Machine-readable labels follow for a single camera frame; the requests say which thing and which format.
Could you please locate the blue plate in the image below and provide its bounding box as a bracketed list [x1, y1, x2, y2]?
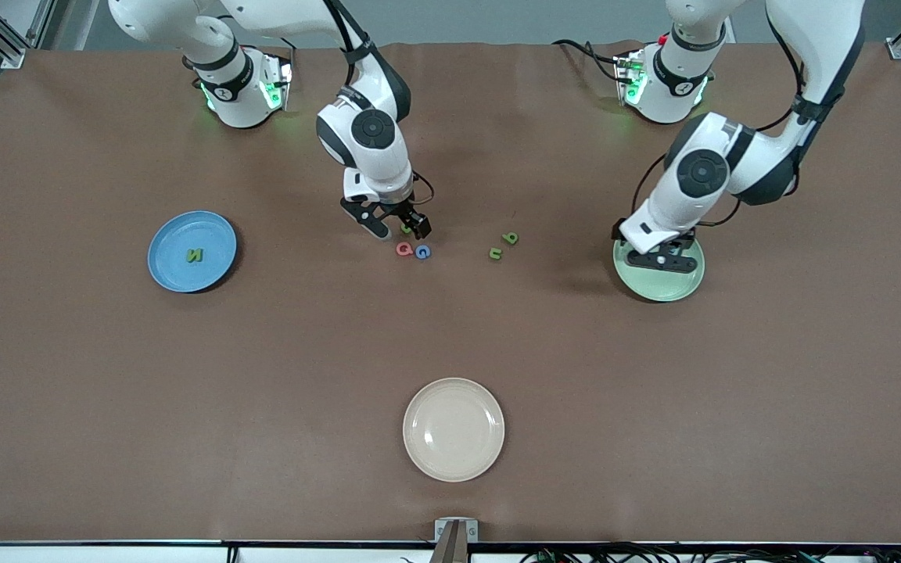
[147, 210, 238, 294]

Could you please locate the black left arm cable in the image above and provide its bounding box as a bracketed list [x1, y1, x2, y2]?
[630, 0, 835, 229]

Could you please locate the black base cable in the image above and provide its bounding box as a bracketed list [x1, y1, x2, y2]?
[552, 38, 625, 84]

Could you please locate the cream plate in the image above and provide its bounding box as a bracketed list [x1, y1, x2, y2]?
[403, 378, 506, 482]

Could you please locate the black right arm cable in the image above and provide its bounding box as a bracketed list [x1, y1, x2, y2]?
[321, 0, 437, 207]

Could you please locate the brown table mat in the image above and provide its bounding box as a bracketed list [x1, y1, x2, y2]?
[0, 39, 901, 544]

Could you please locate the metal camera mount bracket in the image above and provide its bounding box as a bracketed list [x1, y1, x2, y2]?
[431, 518, 479, 563]

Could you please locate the green plate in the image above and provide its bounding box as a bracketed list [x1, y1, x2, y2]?
[612, 235, 706, 303]

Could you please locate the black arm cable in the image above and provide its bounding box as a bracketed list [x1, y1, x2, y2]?
[321, 0, 437, 207]
[630, 0, 835, 229]

